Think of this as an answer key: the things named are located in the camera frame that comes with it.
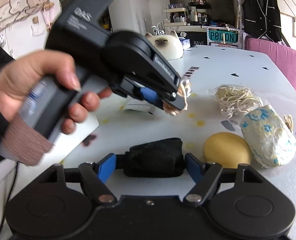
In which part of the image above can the black soft strap pouch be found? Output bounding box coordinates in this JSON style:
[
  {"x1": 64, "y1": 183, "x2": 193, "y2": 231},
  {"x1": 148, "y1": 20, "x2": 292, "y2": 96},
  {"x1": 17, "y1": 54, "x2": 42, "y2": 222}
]
[{"x1": 118, "y1": 138, "x2": 185, "y2": 178}]

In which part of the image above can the black jacket white piping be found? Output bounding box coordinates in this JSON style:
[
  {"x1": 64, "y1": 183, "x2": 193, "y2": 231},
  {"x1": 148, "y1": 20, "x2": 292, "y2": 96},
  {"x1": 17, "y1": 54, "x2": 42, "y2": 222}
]
[{"x1": 242, "y1": 0, "x2": 282, "y2": 43}]

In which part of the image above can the blue patterned fluffy cloth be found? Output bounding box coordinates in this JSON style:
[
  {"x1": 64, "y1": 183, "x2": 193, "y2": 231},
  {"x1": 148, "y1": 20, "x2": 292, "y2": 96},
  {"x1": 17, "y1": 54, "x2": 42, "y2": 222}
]
[{"x1": 240, "y1": 105, "x2": 296, "y2": 168}]

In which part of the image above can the white tiered shelf rack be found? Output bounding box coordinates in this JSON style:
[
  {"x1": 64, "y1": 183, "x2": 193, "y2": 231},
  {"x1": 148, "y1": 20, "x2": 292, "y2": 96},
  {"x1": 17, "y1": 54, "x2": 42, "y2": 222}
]
[{"x1": 162, "y1": 3, "x2": 188, "y2": 27}]

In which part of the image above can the person's left hand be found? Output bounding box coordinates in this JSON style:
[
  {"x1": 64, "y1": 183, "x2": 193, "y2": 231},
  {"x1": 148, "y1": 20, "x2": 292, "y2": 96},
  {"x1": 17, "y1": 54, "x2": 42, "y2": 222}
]
[{"x1": 0, "y1": 49, "x2": 113, "y2": 135}]

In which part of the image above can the pink upholstered chair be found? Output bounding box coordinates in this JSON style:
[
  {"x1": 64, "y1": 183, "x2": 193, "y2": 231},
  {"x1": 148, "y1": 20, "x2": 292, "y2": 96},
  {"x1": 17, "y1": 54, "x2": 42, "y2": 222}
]
[{"x1": 246, "y1": 38, "x2": 296, "y2": 90}]

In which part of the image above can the yellow round sponge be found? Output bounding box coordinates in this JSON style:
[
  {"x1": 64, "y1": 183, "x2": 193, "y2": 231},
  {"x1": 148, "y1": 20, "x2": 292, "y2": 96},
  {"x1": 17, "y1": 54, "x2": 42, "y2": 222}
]
[{"x1": 203, "y1": 132, "x2": 251, "y2": 168}]

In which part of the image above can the cream string bundle in bag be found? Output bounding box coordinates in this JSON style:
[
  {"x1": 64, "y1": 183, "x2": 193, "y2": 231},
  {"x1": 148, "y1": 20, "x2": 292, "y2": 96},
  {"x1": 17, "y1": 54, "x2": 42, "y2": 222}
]
[{"x1": 212, "y1": 84, "x2": 263, "y2": 120}]

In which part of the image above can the peach ribbon scrunchie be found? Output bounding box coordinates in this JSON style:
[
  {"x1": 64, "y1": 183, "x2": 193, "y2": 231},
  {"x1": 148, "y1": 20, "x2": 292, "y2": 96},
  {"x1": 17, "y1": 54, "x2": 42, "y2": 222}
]
[{"x1": 163, "y1": 76, "x2": 192, "y2": 116}]

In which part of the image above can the bear pattern wall hanging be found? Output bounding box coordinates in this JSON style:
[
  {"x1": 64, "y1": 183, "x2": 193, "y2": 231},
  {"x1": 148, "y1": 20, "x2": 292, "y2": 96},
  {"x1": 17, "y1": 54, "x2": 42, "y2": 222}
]
[{"x1": 0, "y1": 0, "x2": 55, "y2": 40}]

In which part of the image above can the white blue tissue packet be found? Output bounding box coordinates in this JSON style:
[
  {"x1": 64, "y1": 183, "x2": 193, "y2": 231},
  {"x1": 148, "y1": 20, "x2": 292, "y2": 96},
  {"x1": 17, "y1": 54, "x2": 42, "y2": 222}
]
[{"x1": 124, "y1": 98, "x2": 156, "y2": 114}]

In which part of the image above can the white shallow tray box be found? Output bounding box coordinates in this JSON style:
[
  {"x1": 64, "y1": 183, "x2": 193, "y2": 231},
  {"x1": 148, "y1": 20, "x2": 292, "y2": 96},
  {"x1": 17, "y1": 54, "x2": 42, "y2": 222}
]
[{"x1": 0, "y1": 109, "x2": 100, "y2": 205}]

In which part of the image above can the white cat face holder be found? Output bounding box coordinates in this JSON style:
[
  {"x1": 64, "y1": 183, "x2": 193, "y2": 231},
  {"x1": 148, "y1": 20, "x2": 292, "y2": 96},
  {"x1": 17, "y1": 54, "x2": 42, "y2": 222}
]
[{"x1": 145, "y1": 30, "x2": 184, "y2": 61}]

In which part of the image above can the teal poison sign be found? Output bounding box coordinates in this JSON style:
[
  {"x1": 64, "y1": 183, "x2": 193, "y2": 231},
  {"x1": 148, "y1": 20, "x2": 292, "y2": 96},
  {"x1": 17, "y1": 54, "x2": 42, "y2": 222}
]
[{"x1": 207, "y1": 28, "x2": 239, "y2": 45}]

